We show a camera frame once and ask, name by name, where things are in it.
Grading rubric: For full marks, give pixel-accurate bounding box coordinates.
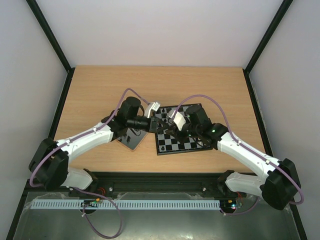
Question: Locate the light blue slotted cable duct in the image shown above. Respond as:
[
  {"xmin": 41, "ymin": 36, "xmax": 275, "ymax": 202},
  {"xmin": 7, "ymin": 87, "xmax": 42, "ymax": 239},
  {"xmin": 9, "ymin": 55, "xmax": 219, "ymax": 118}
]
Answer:
[{"xmin": 30, "ymin": 199, "xmax": 220, "ymax": 210}]

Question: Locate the black frame post right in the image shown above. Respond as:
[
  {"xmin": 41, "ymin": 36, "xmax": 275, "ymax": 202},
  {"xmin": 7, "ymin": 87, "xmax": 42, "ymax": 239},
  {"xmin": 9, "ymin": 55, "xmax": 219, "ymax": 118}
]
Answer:
[{"xmin": 244, "ymin": 0, "xmax": 294, "ymax": 72}]

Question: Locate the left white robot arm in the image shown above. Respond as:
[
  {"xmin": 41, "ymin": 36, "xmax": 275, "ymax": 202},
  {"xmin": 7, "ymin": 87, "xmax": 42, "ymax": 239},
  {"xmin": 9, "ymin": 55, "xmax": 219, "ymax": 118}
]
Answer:
[{"xmin": 28, "ymin": 96, "xmax": 160, "ymax": 191}]

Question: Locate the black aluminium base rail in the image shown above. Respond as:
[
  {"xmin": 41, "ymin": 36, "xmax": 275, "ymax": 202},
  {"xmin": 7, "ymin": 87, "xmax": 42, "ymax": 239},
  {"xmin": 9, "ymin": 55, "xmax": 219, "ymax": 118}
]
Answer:
[{"xmin": 26, "ymin": 171, "xmax": 291, "ymax": 200}]

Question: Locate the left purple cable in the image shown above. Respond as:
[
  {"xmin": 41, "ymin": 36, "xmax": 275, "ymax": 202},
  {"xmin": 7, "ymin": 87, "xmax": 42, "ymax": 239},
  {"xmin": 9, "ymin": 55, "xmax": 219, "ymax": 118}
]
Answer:
[{"xmin": 29, "ymin": 87, "xmax": 153, "ymax": 237}]

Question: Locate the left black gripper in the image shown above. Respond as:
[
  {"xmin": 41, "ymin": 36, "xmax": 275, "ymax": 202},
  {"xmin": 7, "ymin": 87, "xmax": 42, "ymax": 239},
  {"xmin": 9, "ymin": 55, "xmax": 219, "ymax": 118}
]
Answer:
[{"xmin": 128, "ymin": 115, "xmax": 170, "ymax": 134}]

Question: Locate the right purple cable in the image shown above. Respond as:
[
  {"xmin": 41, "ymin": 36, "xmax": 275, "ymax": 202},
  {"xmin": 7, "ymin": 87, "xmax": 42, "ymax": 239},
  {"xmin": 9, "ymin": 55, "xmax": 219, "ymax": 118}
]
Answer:
[{"xmin": 172, "ymin": 94, "xmax": 305, "ymax": 217}]

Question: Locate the purple cable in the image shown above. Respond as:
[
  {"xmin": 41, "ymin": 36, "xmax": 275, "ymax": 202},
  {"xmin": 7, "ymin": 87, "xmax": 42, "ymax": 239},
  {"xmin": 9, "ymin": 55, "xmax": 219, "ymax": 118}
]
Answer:
[
  {"xmin": 29, "ymin": 87, "xmax": 153, "ymax": 237},
  {"xmin": 172, "ymin": 94, "xmax": 305, "ymax": 217}
]

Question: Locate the black and silver chessboard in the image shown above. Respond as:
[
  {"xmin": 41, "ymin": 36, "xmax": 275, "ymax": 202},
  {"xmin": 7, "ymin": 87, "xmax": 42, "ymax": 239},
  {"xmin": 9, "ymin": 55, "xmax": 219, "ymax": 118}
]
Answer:
[{"xmin": 154, "ymin": 103, "xmax": 214, "ymax": 156}]

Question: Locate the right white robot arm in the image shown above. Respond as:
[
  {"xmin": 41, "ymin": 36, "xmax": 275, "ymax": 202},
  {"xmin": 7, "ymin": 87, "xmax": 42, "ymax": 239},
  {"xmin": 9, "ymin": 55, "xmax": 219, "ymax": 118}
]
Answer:
[{"xmin": 167, "ymin": 104, "xmax": 301, "ymax": 210}]

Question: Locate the black frame post left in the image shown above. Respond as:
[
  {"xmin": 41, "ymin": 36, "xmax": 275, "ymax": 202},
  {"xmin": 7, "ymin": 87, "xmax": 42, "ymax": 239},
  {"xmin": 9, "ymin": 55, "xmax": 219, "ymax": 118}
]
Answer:
[{"xmin": 26, "ymin": 0, "xmax": 75, "ymax": 73}]

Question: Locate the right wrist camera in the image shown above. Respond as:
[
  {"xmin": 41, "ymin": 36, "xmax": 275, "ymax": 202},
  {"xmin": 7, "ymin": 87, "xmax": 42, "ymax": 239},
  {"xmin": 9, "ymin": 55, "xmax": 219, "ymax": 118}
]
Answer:
[{"xmin": 167, "ymin": 109, "xmax": 186, "ymax": 131}]

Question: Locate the metal tray with wooden rim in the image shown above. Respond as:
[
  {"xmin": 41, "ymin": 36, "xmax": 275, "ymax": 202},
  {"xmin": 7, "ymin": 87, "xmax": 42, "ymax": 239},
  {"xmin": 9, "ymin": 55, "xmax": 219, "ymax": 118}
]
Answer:
[{"xmin": 117, "ymin": 128, "xmax": 148, "ymax": 151}]

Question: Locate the black frame post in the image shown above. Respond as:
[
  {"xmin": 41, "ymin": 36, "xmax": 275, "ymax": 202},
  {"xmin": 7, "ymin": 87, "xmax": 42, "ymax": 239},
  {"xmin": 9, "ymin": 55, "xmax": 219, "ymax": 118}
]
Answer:
[
  {"xmin": 244, "ymin": 0, "xmax": 294, "ymax": 72},
  {"xmin": 26, "ymin": 0, "xmax": 75, "ymax": 73}
]

